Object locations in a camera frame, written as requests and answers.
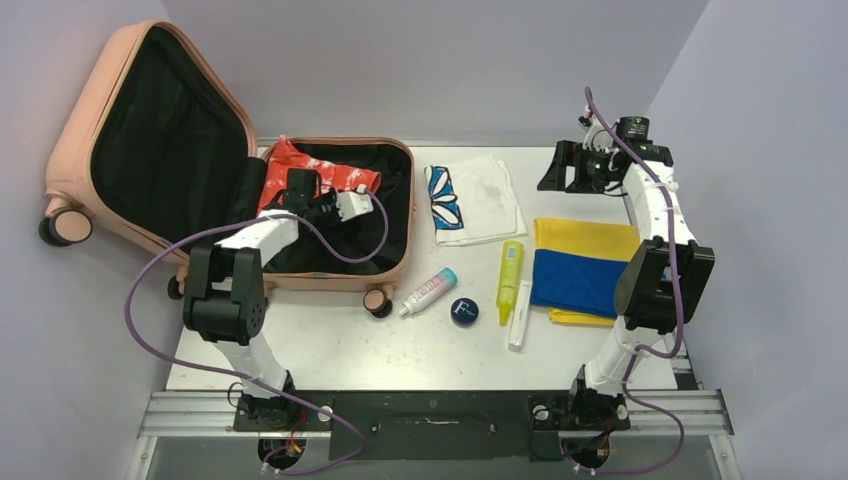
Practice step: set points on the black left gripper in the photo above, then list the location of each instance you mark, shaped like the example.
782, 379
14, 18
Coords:
330, 198

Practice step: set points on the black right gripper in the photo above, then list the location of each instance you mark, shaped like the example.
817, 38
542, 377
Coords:
570, 154

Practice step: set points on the red white patterned cloth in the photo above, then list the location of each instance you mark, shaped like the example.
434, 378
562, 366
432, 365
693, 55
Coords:
286, 158

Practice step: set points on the yellow cloth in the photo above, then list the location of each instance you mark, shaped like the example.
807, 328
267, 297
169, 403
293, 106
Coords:
589, 239

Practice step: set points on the yellow-green tube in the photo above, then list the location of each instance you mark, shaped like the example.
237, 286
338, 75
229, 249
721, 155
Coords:
509, 279

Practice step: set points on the pink teal bottle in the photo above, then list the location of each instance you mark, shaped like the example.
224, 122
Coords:
428, 292

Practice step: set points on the dark blue round tin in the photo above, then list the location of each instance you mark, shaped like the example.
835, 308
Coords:
464, 312

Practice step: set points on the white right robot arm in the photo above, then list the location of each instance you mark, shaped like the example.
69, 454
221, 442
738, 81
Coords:
657, 291

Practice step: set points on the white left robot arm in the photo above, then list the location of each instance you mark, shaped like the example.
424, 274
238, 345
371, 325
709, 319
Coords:
226, 299

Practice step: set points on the white blue printed cloth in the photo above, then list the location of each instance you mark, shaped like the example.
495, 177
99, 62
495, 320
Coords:
472, 202

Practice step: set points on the pink hard-shell suitcase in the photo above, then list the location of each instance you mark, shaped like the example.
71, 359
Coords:
157, 149

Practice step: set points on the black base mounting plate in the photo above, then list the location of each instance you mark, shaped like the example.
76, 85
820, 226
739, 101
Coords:
542, 425

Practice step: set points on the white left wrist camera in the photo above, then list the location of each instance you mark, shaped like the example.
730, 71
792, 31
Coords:
353, 204

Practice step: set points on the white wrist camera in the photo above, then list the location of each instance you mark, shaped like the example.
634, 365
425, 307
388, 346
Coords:
353, 204
596, 136

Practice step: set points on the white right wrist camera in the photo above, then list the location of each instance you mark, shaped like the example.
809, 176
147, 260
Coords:
596, 136

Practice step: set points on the aluminium front rail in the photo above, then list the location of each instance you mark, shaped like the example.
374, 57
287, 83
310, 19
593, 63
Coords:
182, 414

